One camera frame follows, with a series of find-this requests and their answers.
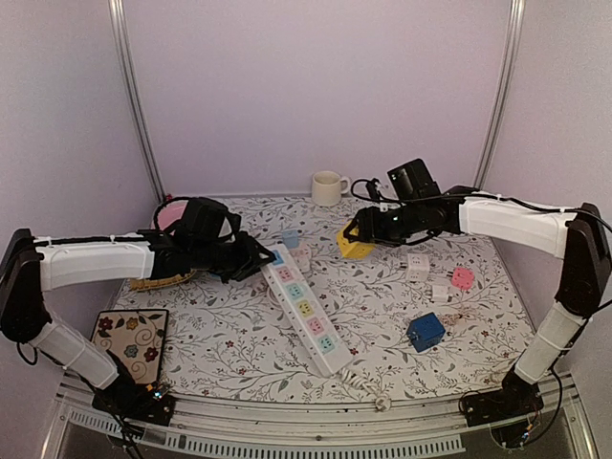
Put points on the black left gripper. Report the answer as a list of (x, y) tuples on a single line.
[(244, 256)]

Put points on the left aluminium frame post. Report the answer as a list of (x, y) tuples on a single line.
[(128, 74)]

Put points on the light blue plug adapter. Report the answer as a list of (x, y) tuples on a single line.
[(290, 238)]

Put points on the white power strip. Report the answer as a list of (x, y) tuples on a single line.
[(301, 307)]

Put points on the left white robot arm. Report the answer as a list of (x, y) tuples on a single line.
[(49, 286)]

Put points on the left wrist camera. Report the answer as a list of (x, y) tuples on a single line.
[(205, 221)]

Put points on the beige ceramic mug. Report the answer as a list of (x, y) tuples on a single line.
[(328, 188)]

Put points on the small pink plug adapter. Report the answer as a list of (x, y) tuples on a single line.
[(462, 278)]

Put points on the white cartoon cube socket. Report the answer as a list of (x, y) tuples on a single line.
[(418, 267)]

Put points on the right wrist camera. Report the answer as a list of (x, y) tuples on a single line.
[(413, 181)]

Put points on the dark blue cube socket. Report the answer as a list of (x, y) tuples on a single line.
[(425, 332)]

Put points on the pink round plate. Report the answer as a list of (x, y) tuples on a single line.
[(170, 213)]

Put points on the floral patterned tray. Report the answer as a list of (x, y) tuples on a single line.
[(136, 337)]

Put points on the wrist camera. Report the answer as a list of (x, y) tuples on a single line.
[(413, 181), (205, 221)]

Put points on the yellow cube socket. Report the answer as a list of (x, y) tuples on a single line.
[(353, 250)]

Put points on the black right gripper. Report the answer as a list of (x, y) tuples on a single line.
[(371, 228)]

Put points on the pink round power strip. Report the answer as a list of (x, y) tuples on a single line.
[(302, 256)]

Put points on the front aluminium rail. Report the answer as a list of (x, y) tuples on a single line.
[(287, 414)]

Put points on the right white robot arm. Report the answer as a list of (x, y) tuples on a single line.
[(558, 257)]

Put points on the woven bamboo tray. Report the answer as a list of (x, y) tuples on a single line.
[(142, 285)]

